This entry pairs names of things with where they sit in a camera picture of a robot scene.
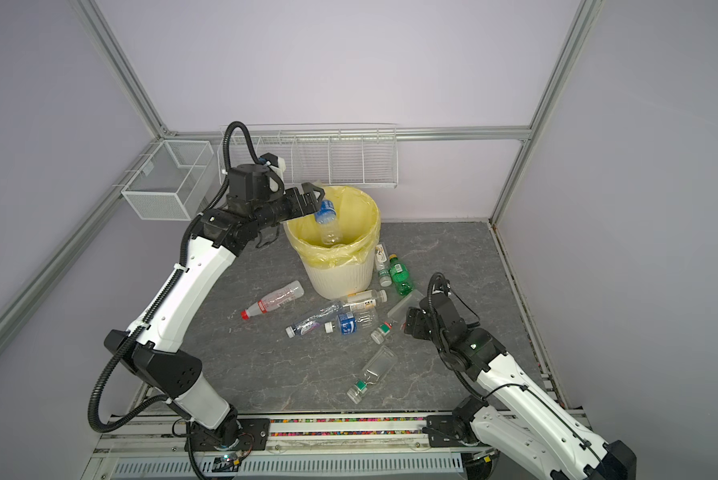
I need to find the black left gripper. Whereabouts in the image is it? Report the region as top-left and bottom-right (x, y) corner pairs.
(253, 183), (325, 231)

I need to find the tall bottle blue label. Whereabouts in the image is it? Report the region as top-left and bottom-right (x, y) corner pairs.
(314, 199), (343, 247)

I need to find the square bottle sunflower label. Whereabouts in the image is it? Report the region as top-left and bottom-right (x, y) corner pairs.
(370, 289), (423, 345)

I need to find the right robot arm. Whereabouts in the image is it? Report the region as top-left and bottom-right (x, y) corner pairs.
(404, 291), (637, 479)

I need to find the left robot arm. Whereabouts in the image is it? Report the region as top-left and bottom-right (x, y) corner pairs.
(87, 162), (326, 450)

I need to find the yellow bin liner bag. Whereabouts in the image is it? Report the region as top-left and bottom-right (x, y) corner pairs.
(284, 185), (381, 269)

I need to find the white plastic bin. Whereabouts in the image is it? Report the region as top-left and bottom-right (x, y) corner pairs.
(303, 256), (374, 300)

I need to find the green bottle yellow cap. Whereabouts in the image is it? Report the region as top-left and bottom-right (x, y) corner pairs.
(389, 254), (414, 297)

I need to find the clear bottle orange label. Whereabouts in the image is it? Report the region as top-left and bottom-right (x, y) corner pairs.
(340, 289), (388, 311)

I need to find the square clear bottle green label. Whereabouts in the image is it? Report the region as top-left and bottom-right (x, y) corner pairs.
(347, 346), (398, 404)

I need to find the clear bottle green cap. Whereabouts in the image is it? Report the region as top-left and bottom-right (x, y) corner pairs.
(374, 242), (393, 288)

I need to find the small bottle blue label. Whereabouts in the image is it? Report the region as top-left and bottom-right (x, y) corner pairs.
(324, 308), (378, 335)

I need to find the clear bottle red cap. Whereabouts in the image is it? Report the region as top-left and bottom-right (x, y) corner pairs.
(241, 280), (304, 320)

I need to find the clear bottle purple label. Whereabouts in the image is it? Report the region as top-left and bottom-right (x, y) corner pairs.
(285, 300), (343, 338)

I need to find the small white mesh basket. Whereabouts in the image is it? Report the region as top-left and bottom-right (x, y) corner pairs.
(122, 140), (219, 221)

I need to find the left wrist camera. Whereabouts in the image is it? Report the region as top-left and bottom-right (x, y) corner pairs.
(259, 153), (286, 180)

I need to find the long white wire basket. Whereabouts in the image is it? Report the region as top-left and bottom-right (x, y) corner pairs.
(249, 123), (399, 188)

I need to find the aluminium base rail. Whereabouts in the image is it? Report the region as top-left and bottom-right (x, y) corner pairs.
(83, 407), (604, 479)

